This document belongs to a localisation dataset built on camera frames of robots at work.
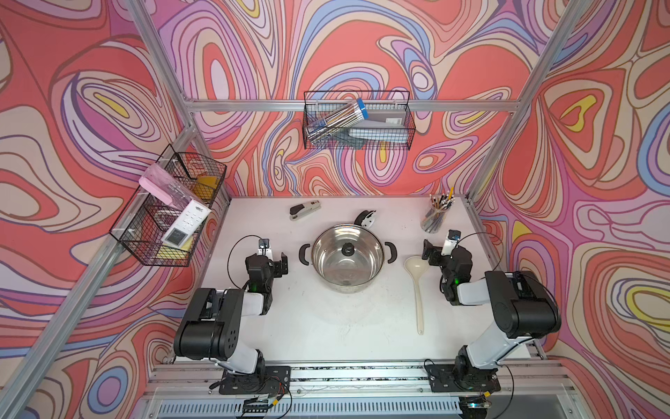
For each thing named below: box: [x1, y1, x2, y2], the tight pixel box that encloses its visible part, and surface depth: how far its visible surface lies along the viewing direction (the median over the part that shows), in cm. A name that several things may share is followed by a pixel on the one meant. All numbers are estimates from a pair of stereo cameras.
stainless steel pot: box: [299, 223, 398, 295], surface depth 95 cm
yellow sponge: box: [192, 175, 220, 201], surface depth 82 cm
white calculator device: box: [160, 199, 212, 249], surface depth 70 cm
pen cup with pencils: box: [420, 186, 456, 234], surface depth 103 cm
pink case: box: [138, 163, 193, 208], surface depth 73 cm
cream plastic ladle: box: [403, 254, 430, 336], surface depth 95 cm
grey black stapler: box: [289, 199, 322, 221], surface depth 114 cm
